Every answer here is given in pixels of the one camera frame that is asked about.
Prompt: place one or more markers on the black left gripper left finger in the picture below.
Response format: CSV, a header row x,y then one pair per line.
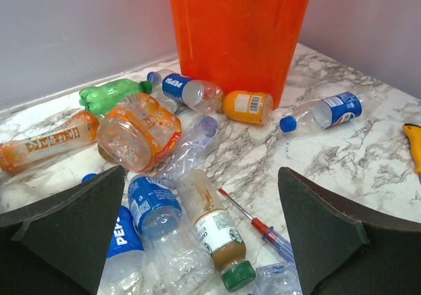
x,y
58,245

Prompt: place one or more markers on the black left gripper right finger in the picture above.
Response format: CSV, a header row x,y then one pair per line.
x,y
343,247

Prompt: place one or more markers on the Starbucks coffee bottle green cap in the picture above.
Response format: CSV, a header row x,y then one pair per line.
x,y
216,229

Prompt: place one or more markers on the Pepsi bottle beside bin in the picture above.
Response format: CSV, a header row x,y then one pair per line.
x,y
201,96

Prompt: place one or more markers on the orange plastic bin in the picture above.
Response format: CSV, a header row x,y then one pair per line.
x,y
238,44

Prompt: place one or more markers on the clear jar metal lid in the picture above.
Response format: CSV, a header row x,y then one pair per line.
x,y
14,196

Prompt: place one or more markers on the crushed blue label water bottle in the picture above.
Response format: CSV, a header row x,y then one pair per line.
x,y
277,278

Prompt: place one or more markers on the Pepsi bottle centre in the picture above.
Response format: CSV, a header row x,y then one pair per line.
x,y
123,269

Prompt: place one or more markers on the red blue screwdriver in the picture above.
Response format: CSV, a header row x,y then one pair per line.
x,y
268,233

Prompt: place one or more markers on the Pocari Sweat bottle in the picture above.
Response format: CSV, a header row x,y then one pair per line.
x,y
181,259

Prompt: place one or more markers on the tall orange label tea bottle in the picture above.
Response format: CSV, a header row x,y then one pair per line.
x,y
77,132

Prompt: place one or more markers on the yellow utility knife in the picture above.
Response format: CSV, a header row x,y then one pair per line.
x,y
413,133

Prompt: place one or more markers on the Pepsi bottle right side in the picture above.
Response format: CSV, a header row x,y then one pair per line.
x,y
318,115

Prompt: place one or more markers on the large orange label jug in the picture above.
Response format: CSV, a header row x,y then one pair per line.
x,y
138,133

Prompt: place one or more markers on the green plastic bottle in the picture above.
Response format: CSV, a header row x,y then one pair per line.
x,y
99,100

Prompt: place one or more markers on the small orange juice bottle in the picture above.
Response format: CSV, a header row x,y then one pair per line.
x,y
249,107

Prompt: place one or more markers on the crushed clear blue-cap bottle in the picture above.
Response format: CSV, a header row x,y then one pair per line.
x,y
197,141

